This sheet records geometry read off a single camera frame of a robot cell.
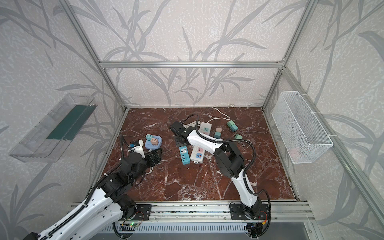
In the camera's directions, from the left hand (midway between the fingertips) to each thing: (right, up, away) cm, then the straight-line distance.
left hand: (160, 147), depth 76 cm
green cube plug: (+47, +3, +25) cm, 54 cm away
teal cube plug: (-13, +3, +19) cm, 23 cm away
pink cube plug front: (-8, +1, +17) cm, 19 cm away
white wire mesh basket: (+64, +8, -15) cm, 66 cm away
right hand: (+9, +3, +19) cm, 21 cm away
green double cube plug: (+44, +10, +31) cm, 55 cm away
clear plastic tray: (-45, +6, -12) cm, 47 cm away
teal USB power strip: (+11, -8, +15) cm, 20 cm away
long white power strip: (+19, -7, +15) cm, 25 cm away
